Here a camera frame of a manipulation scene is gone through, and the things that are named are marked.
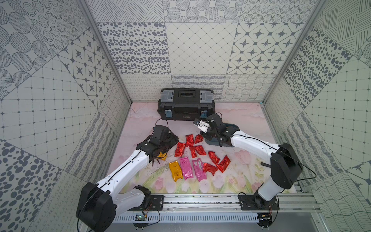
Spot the dark teal storage box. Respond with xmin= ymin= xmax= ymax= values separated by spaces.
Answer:
xmin=201 ymin=123 xmax=240 ymax=147

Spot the pink tea bag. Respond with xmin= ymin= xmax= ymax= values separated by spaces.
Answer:
xmin=180 ymin=157 xmax=194 ymax=180
xmin=192 ymin=158 xmax=207 ymax=182

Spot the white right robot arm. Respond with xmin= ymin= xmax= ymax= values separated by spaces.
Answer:
xmin=194 ymin=114 xmax=303 ymax=207

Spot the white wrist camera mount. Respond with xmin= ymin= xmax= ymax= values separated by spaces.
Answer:
xmin=193 ymin=119 xmax=210 ymax=133

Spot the red tea bag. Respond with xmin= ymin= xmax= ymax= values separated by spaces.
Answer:
xmin=194 ymin=134 xmax=204 ymax=144
xmin=189 ymin=147 xmax=197 ymax=159
xmin=185 ymin=134 xmax=194 ymax=148
xmin=203 ymin=163 xmax=219 ymax=176
xmin=194 ymin=145 xmax=206 ymax=156
xmin=208 ymin=151 xmax=220 ymax=165
xmin=174 ymin=142 xmax=186 ymax=157
xmin=216 ymin=155 xmax=231 ymax=173

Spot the black plastic toolbox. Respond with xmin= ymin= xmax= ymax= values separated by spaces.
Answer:
xmin=157 ymin=88 xmax=215 ymax=121

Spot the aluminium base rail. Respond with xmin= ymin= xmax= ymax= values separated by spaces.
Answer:
xmin=82 ymin=193 xmax=322 ymax=224

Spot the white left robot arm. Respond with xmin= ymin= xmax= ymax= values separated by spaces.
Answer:
xmin=76 ymin=125 xmax=179 ymax=232

